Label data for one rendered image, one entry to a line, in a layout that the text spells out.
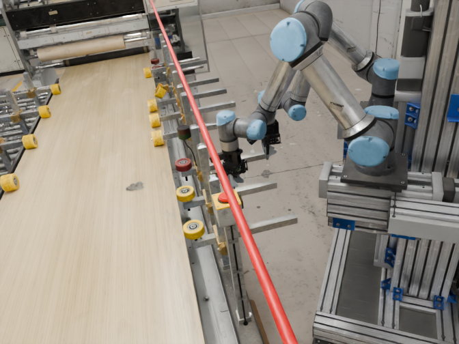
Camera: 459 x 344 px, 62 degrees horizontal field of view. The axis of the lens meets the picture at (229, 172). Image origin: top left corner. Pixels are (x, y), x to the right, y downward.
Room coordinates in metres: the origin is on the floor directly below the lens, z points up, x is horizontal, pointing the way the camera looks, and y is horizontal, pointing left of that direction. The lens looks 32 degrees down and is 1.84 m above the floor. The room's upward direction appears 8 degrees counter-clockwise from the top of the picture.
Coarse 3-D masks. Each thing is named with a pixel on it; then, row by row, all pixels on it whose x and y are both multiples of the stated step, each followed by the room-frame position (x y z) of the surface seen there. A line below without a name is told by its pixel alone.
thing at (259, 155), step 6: (246, 156) 1.67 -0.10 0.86; (252, 156) 1.66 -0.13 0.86; (258, 156) 1.66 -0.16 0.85; (264, 156) 1.67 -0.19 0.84; (210, 162) 1.65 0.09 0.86; (222, 162) 1.64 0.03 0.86; (192, 168) 1.63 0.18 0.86; (210, 168) 1.63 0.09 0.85; (186, 174) 1.60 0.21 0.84; (192, 174) 1.61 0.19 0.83
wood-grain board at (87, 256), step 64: (128, 64) 3.56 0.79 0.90; (64, 128) 2.26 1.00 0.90; (128, 128) 2.12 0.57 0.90; (64, 192) 1.50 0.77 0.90; (128, 192) 1.42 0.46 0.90; (0, 256) 1.11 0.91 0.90; (64, 256) 1.06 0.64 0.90; (128, 256) 1.01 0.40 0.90; (0, 320) 0.80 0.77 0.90; (64, 320) 0.77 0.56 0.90; (128, 320) 0.74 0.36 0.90; (192, 320) 0.71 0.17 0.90
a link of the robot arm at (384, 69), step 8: (376, 64) 1.62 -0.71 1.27; (384, 64) 1.61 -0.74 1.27; (392, 64) 1.60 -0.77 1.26; (368, 72) 1.67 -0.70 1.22; (376, 72) 1.60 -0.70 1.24; (384, 72) 1.57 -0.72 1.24; (392, 72) 1.56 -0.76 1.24; (368, 80) 1.67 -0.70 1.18; (376, 80) 1.59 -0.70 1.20; (384, 80) 1.57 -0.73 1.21; (392, 80) 1.56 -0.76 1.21; (376, 88) 1.59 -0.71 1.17; (384, 88) 1.57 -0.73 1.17; (392, 88) 1.56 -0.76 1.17
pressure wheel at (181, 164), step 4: (180, 160) 1.64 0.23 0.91; (184, 160) 1.63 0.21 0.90; (188, 160) 1.63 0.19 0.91; (176, 164) 1.60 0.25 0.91; (180, 164) 1.60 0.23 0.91; (184, 164) 1.59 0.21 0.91; (188, 164) 1.59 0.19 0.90; (176, 168) 1.60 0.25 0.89; (180, 168) 1.58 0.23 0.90; (184, 168) 1.58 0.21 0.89; (188, 168) 1.59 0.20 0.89
